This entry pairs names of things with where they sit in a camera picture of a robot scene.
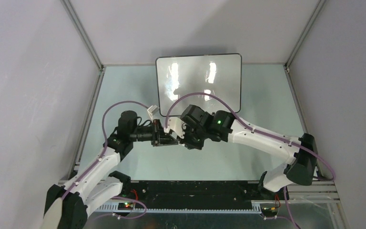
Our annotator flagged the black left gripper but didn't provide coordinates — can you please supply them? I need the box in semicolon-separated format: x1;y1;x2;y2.
129;119;177;146

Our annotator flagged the white whiteboard black frame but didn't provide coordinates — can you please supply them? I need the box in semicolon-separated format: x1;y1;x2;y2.
155;53;242;117

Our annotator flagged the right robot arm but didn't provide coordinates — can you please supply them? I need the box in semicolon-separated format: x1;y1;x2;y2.
167;105;317;199

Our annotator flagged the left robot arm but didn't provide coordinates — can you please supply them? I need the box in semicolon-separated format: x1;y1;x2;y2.
41;110;179;229

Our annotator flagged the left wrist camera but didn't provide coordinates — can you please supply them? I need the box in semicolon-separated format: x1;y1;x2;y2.
147;105;160;121

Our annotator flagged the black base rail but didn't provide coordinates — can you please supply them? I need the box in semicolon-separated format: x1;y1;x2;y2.
120;180;285;209

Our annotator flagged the grey cable duct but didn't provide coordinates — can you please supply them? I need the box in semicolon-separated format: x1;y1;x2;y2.
95;202;262;214

